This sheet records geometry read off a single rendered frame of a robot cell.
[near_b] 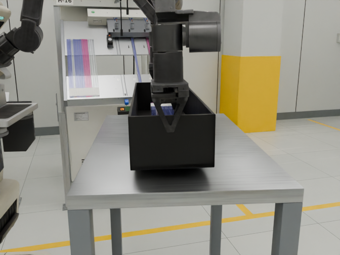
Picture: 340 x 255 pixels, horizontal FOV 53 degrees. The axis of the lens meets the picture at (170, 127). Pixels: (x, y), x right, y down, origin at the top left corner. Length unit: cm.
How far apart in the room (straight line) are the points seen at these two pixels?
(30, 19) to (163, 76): 62
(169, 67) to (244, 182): 27
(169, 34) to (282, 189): 36
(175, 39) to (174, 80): 7
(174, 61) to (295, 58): 444
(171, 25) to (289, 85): 446
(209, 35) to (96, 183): 36
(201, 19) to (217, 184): 31
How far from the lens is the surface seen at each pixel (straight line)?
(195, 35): 63
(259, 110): 424
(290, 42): 498
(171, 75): 64
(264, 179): 74
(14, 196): 118
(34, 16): 117
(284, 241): 76
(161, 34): 63
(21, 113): 99
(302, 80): 515
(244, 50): 406
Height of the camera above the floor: 107
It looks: 14 degrees down
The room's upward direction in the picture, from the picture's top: straight up
